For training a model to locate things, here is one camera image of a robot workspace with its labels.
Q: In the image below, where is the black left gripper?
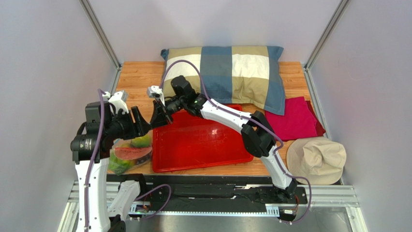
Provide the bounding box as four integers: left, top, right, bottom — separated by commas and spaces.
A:
105, 105, 152, 140

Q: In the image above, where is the clear zip top bag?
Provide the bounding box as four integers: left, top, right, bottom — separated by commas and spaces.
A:
108, 134, 153, 175

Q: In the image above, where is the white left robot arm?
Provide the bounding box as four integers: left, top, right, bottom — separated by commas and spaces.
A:
70, 101, 151, 232

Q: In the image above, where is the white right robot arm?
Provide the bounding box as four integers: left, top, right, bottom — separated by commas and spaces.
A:
147, 75, 297, 199

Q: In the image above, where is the yellow green fake mango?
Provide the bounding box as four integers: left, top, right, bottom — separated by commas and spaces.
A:
131, 135, 152, 148

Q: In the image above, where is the green fake lime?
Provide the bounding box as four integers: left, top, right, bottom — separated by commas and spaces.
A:
108, 150, 136, 175

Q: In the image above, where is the red plastic tray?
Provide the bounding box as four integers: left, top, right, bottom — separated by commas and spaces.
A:
152, 110, 253, 173

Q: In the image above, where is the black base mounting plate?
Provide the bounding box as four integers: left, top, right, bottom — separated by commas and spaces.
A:
107, 174, 308, 213

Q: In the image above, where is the checkered blue beige pillow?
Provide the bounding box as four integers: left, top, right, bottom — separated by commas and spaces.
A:
161, 46, 286, 116

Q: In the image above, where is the magenta folded cloth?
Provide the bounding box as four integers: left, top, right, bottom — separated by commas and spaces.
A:
265, 97, 318, 142

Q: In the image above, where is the dark red cloth underneath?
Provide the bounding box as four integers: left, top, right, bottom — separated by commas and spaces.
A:
306, 101, 326, 136

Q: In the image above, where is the beige bucket hat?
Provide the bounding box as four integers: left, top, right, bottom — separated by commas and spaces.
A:
286, 137, 347, 185

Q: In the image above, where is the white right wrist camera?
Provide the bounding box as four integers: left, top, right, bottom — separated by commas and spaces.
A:
147, 86, 165, 105

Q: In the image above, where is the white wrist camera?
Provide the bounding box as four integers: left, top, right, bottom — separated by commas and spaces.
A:
101, 90, 129, 115
147, 86, 165, 105

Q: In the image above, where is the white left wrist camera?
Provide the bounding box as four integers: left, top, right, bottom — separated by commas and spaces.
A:
101, 90, 129, 115

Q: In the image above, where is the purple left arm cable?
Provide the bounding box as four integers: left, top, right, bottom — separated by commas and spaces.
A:
83, 88, 107, 232

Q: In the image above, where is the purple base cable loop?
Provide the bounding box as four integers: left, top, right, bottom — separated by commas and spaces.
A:
135, 184, 173, 221

